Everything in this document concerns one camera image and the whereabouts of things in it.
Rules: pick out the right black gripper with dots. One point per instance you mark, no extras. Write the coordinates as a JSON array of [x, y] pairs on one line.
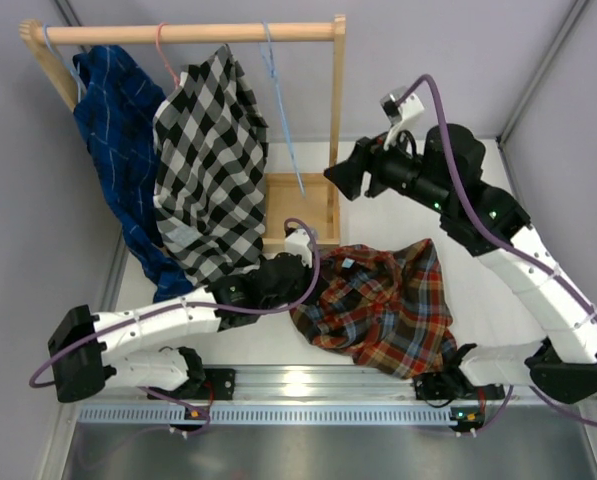
[[348, 177]]

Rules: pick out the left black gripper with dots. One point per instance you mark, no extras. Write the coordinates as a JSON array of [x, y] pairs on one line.
[[321, 286]]

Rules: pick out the red orange plaid shirt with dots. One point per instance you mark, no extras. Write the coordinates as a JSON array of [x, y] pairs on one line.
[[383, 309]]

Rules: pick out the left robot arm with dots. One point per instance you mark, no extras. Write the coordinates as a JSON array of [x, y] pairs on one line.
[[93, 351]]

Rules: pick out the light blue empty hanger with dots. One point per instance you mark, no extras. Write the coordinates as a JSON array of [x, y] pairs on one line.
[[267, 55]]

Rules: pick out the black white checkered shirt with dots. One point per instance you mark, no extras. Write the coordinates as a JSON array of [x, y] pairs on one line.
[[210, 188]]

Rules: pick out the blue plaid shirt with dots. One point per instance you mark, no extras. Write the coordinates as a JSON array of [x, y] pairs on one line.
[[115, 120]]

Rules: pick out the light blue left hanger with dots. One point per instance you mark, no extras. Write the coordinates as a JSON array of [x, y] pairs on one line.
[[74, 73]]

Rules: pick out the wooden clothes rack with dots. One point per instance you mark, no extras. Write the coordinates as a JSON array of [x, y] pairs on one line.
[[320, 208]]

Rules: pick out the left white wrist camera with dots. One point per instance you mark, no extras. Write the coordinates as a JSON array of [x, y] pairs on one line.
[[299, 242]]

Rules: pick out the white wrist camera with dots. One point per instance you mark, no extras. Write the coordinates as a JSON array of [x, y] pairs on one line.
[[299, 242], [402, 110]]

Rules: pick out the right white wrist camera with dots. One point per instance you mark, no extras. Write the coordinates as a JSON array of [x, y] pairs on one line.
[[402, 110]]

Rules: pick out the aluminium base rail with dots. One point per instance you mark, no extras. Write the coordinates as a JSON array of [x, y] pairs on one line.
[[308, 382]]

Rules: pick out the perforated cable duct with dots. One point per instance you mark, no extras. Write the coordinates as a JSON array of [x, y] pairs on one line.
[[330, 415]]

